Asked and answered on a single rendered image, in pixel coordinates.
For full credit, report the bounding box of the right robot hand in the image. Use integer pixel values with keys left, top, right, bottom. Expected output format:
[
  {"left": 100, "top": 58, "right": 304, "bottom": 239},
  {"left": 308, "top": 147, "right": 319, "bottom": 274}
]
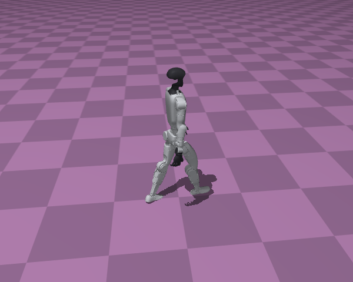
[{"left": 170, "top": 147, "right": 184, "bottom": 167}]

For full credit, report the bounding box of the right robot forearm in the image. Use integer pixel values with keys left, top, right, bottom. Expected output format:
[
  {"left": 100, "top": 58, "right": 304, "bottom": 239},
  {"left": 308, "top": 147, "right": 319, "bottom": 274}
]
[{"left": 176, "top": 125, "right": 187, "bottom": 153}]

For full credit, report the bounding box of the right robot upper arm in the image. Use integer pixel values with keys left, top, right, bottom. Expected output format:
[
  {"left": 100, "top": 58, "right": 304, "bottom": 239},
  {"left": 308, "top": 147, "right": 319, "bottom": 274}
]
[{"left": 175, "top": 98, "right": 187, "bottom": 130}]

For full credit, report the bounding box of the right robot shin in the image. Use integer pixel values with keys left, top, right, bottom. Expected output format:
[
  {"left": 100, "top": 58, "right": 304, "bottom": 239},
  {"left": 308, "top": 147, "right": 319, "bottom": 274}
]
[{"left": 187, "top": 169, "right": 200, "bottom": 192}]

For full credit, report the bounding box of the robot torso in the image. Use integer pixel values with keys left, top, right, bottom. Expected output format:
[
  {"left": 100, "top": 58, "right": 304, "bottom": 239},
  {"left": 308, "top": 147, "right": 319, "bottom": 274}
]
[{"left": 165, "top": 88, "right": 186, "bottom": 147}]

